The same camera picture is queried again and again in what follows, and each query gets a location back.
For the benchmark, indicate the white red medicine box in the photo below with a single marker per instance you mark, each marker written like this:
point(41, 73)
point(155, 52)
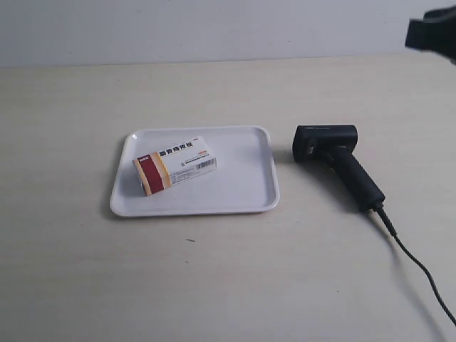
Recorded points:
point(171, 166)

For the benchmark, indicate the black handheld barcode scanner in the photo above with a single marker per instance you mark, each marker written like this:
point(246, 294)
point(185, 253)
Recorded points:
point(334, 145)

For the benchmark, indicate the white plastic tray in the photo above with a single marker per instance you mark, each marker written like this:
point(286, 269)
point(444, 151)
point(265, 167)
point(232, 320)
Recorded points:
point(244, 181)

